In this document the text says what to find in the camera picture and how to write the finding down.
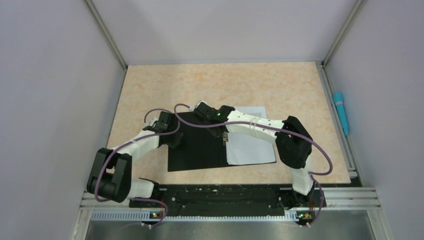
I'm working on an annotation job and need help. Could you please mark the grey black file folder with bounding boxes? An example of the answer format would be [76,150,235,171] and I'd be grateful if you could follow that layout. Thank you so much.
[166,110,277,173]

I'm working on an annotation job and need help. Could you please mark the white printed paper stack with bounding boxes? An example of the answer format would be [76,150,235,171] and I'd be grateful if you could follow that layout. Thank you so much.
[226,106,276,166]

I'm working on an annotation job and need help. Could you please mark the turquoise marker pen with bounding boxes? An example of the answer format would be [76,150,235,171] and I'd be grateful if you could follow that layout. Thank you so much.
[332,92,350,136]

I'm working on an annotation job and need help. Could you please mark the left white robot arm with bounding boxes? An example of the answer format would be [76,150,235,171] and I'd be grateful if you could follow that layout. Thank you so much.
[86,111,183,207]

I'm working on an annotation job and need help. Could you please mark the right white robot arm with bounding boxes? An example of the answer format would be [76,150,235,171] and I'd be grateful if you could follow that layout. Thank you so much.
[190,101,315,206]

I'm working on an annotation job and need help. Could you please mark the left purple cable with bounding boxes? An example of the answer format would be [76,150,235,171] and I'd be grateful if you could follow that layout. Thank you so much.
[94,108,181,229]

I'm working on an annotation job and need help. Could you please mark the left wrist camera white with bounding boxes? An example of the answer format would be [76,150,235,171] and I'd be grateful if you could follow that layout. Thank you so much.
[142,120,160,134]

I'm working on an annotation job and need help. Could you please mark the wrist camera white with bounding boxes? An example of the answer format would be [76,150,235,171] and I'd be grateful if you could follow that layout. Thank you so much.
[142,120,160,134]
[193,100,206,109]

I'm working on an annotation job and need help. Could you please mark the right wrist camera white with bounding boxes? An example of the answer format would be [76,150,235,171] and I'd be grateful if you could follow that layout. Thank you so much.
[193,100,206,109]

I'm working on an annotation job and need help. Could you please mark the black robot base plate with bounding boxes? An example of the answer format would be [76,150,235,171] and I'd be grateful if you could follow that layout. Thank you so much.
[129,184,327,226]

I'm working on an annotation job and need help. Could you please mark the left aluminium corner post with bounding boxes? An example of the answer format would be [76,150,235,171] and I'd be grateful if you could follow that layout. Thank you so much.
[83,0,128,72]

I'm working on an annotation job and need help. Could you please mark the aluminium corner post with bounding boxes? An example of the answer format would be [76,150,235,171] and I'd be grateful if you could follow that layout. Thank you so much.
[83,0,128,72]
[321,0,367,69]

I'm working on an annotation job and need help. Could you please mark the aluminium frame rail front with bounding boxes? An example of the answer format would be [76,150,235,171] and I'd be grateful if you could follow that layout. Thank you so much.
[71,184,393,240]

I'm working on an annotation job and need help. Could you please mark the right aluminium corner post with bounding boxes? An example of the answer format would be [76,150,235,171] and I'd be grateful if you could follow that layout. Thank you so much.
[321,0,367,69]

